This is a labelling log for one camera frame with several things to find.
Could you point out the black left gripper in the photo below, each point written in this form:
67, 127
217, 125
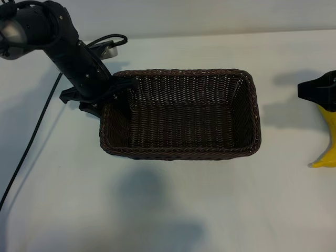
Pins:
81, 76

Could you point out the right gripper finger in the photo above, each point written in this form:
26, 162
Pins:
323, 82
323, 98

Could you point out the yellow banana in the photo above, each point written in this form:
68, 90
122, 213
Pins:
328, 118

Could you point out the dark brown woven basket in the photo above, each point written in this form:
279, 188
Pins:
183, 123

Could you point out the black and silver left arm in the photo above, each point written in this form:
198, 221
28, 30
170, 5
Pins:
15, 30

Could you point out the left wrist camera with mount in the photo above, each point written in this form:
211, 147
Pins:
107, 52

